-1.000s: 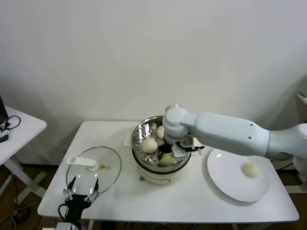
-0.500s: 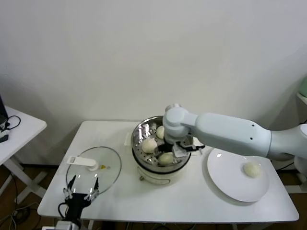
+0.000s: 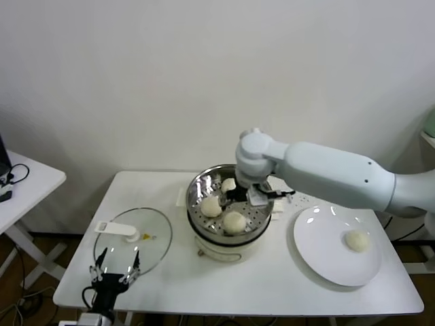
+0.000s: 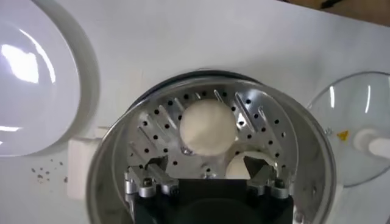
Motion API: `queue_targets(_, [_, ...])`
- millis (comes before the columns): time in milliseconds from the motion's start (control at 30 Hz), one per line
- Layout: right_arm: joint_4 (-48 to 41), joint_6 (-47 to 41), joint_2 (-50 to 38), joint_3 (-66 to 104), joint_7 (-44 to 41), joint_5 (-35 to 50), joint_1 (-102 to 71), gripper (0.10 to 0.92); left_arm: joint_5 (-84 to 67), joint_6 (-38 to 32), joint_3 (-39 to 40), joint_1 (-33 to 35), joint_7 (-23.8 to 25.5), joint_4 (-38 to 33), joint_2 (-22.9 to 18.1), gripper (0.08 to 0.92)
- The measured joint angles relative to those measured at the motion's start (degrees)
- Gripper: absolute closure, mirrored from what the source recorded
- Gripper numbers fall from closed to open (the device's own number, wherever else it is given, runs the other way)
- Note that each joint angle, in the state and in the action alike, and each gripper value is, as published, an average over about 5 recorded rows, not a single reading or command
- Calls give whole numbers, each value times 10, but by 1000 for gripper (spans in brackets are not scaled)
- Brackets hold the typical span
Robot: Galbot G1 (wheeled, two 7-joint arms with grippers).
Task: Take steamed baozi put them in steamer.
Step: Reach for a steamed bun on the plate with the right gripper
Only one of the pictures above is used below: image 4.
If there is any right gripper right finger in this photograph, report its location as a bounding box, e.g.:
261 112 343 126
243 154 295 200

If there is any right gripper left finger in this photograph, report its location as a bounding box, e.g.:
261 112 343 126
123 155 180 198

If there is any white steamed baozi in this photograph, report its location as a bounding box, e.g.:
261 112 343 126
225 150 280 180
179 99 239 156

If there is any perforated stainless steamer basket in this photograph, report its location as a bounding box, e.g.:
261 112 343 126
87 72 338 224

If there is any cream electric cooking pot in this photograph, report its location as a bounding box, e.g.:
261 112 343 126
66 69 263 203

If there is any white oval plate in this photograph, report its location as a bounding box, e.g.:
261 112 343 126
0 0 100 158

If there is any glass lid with white handle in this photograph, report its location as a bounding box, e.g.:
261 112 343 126
306 71 390 188

